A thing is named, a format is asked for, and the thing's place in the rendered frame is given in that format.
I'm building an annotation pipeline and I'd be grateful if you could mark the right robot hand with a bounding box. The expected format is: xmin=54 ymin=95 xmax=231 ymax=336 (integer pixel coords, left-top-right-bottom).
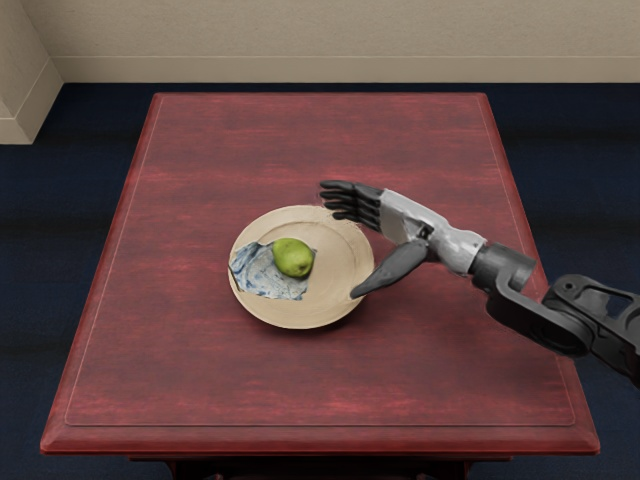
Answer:
xmin=318 ymin=179 xmax=488 ymax=301

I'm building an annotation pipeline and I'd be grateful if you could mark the beige plate with blue pattern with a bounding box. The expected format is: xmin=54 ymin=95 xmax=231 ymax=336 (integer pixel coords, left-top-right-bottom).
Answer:
xmin=227 ymin=204 xmax=376 ymax=330

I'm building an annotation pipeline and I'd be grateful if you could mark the green pear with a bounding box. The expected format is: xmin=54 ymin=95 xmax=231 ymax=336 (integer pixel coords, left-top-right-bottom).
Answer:
xmin=272 ymin=237 xmax=315 ymax=279

